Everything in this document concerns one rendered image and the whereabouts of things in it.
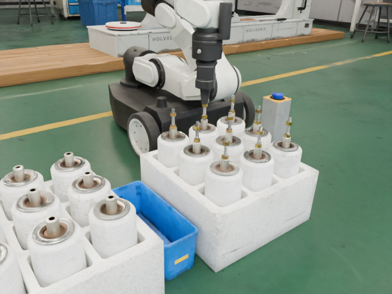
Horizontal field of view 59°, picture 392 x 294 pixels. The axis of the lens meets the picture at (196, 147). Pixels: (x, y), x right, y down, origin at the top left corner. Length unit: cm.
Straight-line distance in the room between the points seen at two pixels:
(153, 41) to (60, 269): 260
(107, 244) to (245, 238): 39
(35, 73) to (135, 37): 86
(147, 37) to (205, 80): 211
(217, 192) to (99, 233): 31
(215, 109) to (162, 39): 174
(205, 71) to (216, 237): 46
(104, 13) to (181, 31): 408
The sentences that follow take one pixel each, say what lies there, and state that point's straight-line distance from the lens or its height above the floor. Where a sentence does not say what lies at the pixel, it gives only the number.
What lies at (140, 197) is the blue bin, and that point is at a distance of 111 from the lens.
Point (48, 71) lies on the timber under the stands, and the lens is 271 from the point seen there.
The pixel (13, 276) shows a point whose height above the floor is 22.
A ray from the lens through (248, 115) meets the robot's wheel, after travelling 165.
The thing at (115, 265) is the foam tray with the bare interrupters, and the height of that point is 18.
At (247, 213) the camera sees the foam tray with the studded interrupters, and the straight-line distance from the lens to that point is 91.
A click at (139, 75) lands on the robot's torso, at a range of 171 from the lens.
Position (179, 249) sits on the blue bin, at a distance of 89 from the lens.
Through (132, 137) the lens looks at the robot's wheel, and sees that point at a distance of 148.
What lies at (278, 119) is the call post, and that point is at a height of 25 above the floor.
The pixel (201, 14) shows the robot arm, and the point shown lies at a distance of 98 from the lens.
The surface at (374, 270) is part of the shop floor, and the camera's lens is 109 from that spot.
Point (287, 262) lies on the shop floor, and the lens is 102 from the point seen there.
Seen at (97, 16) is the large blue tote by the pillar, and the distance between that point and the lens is 540.
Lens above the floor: 69
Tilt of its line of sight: 26 degrees down
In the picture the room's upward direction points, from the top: 2 degrees clockwise
